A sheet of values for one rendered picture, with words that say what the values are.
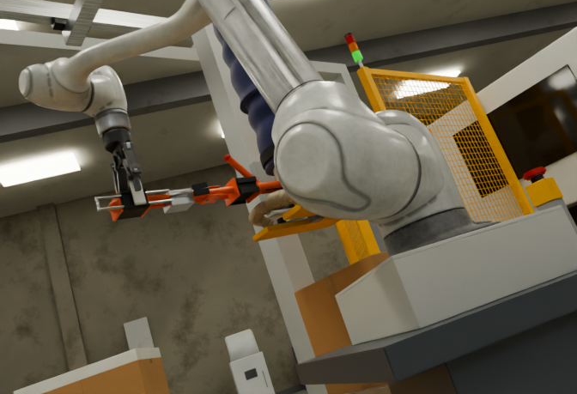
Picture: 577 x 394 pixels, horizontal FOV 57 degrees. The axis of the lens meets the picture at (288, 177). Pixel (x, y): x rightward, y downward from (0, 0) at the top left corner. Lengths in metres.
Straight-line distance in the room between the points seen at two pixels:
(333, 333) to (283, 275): 1.15
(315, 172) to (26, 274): 10.51
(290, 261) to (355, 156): 2.16
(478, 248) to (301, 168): 0.28
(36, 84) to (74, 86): 0.09
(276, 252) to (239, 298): 7.89
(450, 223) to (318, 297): 0.90
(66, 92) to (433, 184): 0.95
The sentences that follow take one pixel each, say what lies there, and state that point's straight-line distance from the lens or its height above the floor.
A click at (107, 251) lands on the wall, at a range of 10.94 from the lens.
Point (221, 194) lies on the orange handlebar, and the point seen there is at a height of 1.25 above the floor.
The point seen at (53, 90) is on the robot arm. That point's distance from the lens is 1.46.
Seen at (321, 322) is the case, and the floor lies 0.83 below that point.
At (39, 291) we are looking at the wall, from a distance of 11.00.
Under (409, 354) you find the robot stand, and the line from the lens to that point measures 0.65.
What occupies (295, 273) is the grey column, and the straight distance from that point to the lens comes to 2.85.
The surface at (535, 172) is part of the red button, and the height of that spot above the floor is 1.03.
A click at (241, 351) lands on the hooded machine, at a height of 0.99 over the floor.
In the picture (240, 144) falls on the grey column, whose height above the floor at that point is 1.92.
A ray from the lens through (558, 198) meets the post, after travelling 1.81.
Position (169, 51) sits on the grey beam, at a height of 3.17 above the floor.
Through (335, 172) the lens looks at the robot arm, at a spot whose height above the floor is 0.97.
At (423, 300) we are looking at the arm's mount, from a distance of 0.76.
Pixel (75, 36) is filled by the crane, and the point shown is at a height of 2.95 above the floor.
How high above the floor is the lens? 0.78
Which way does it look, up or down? 17 degrees up
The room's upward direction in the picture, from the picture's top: 20 degrees counter-clockwise
